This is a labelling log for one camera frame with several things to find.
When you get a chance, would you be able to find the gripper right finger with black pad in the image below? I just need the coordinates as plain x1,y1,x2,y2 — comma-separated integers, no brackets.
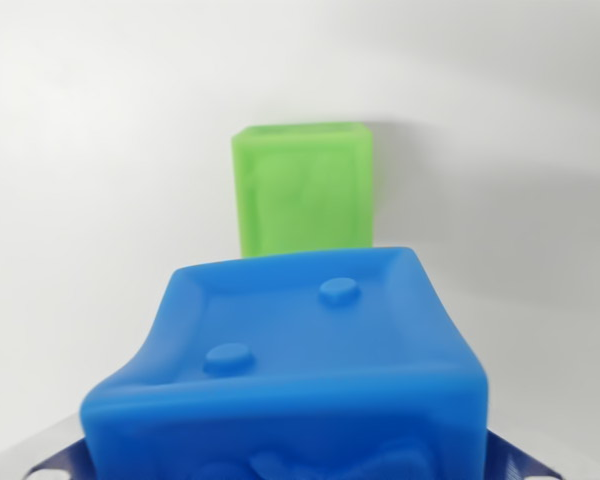
483,426,579,480

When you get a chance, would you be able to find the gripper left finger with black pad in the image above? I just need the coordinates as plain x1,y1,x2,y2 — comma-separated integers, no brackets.
9,412,87,480

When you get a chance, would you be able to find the blue cube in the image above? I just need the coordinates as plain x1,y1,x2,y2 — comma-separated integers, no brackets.
78,246,491,480

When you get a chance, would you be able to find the green cube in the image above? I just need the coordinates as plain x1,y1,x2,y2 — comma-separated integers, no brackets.
230,121,375,259

